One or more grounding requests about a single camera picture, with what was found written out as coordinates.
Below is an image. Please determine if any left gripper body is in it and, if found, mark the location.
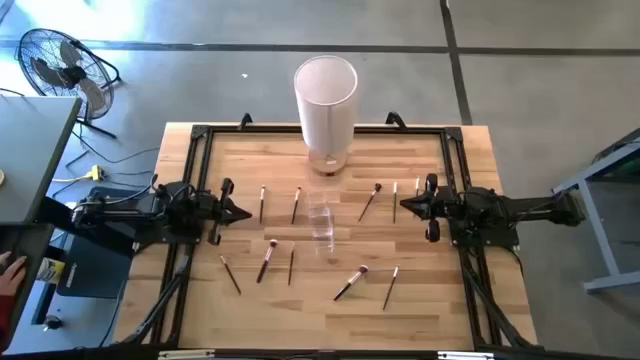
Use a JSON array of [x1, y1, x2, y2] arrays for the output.
[[201, 177, 236, 246]]

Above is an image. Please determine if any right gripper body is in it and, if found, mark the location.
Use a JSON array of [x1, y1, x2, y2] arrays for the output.
[[424, 173, 454, 244]]

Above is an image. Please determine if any dark fluffy head makeup brush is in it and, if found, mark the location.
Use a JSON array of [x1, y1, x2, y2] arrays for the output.
[[356, 182, 383, 224]]

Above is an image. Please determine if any large pale-tipped fluffy makeup brush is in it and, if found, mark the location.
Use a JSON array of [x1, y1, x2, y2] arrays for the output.
[[255, 238, 280, 285]]

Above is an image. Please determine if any medium pale-tipped makeup brush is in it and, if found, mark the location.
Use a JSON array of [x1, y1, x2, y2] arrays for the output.
[[332, 264, 370, 303]]

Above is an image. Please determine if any person's forearm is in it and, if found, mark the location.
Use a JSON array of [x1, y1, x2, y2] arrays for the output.
[[0, 293, 15, 351]]

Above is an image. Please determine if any clear acrylic organizer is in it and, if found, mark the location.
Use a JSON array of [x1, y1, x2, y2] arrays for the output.
[[307, 191, 336, 255]]

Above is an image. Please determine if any table lamp white shade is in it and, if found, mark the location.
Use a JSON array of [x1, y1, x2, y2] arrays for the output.
[[293, 54, 359, 177]]

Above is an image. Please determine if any black equipment case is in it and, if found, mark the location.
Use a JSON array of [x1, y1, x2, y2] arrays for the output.
[[57, 187, 142, 299]]

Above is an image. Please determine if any yellow white carton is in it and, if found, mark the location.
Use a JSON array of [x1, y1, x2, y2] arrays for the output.
[[37, 257, 66, 284]]

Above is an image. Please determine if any grey desk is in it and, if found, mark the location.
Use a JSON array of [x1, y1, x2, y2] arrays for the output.
[[0, 96, 84, 321]]

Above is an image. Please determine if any black floor fan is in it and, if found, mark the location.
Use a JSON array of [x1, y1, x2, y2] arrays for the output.
[[17, 28, 122, 140]]

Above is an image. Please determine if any person's hand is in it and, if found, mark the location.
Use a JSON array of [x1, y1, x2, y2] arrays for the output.
[[0, 251, 28, 297]]

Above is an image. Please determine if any black floor cable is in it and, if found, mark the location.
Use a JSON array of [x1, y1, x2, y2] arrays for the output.
[[64, 122, 162, 194]]

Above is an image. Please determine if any black aluminium frame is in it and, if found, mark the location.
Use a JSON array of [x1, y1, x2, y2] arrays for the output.
[[114, 110, 539, 351]]

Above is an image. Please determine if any silver metal bracket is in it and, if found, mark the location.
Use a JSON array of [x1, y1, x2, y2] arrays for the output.
[[158, 349, 216, 360], [437, 350, 496, 360]]

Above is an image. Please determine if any grey metal frame table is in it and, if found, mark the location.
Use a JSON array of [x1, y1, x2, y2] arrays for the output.
[[552, 127, 640, 295]]

